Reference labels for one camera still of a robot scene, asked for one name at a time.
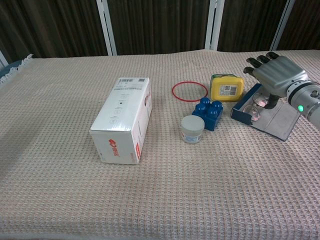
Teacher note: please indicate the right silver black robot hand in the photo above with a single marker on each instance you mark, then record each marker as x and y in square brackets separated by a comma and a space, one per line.
[277, 72]

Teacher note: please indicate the eyeglasses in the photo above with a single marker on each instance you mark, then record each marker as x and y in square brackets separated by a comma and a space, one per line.
[261, 102]

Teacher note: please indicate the blue grey glasses case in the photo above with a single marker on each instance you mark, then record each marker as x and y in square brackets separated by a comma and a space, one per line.
[277, 125]

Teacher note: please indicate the yellow plastic container with label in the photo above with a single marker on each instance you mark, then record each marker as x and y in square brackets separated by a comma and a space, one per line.
[226, 90]

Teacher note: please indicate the white carton box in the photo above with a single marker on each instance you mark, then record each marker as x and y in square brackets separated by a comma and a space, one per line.
[120, 110]

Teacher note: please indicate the blue toy brick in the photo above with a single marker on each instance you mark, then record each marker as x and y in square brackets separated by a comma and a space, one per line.
[208, 117]

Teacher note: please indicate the small white round jar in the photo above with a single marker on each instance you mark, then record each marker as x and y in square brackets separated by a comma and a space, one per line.
[192, 130]

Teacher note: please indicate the beige woven tablecloth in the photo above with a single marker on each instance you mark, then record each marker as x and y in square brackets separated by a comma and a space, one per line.
[75, 187]

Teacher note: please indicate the blue padded table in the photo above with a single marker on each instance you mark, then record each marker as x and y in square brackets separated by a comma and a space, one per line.
[7, 68]

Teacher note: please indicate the white partition post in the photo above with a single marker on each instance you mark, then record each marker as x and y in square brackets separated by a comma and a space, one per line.
[2, 58]
[282, 25]
[214, 25]
[106, 27]

